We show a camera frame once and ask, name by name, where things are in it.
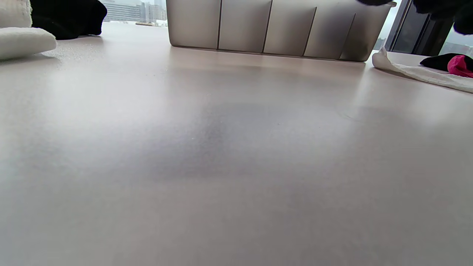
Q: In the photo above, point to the pink sock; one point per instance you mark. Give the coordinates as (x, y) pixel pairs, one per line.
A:
(460, 66)

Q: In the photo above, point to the white sock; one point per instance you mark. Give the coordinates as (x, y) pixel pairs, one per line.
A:
(425, 74)
(22, 42)

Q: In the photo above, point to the black sock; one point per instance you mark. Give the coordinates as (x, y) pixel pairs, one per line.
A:
(436, 62)
(66, 18)

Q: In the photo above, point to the grey plastic divided organizer box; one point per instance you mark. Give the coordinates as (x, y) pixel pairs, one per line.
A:
(288, 29)

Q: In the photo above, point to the person's right hand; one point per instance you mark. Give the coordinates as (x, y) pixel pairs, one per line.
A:
(443, 11)

